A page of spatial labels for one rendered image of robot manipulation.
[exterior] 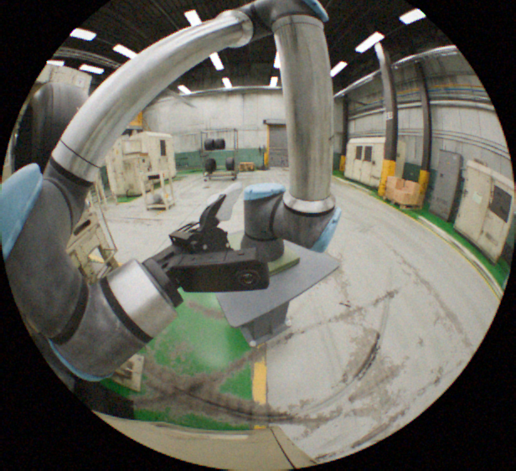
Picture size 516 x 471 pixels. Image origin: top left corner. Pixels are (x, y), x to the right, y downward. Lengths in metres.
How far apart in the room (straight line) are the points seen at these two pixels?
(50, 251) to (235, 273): 0.17
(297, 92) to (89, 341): 0.44
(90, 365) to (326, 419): 1.03
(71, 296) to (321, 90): 0.43
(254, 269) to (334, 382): 1.01
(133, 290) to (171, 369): 0.99
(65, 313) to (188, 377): 0.98
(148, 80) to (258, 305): 0.57
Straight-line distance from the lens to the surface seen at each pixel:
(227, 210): 0.23
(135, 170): 5.31
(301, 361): 1.07
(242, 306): 0.50
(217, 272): 0.17
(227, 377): 1.04
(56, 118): 0.65
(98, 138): 0.24
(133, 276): 0.18
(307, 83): 0.33
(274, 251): 0.57
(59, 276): 0.15
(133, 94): 0.25
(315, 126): 0.33
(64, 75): 1.33
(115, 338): 0.18
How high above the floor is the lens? 1.02
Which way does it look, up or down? 23 degrees down
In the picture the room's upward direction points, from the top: straight up
